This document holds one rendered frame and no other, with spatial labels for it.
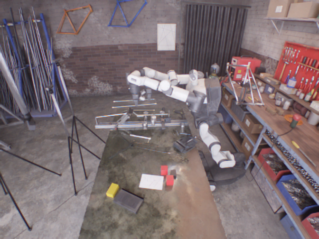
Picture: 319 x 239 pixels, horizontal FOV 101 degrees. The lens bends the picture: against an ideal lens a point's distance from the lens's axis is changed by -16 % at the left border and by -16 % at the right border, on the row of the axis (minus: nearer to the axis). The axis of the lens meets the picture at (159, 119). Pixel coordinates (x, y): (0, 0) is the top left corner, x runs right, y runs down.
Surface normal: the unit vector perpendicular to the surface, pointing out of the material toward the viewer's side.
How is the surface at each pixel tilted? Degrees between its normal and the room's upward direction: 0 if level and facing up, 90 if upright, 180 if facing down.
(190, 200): 0
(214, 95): 94
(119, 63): 90
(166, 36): 90
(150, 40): 90
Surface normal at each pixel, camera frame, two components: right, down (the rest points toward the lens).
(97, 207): 0.00, -0.83
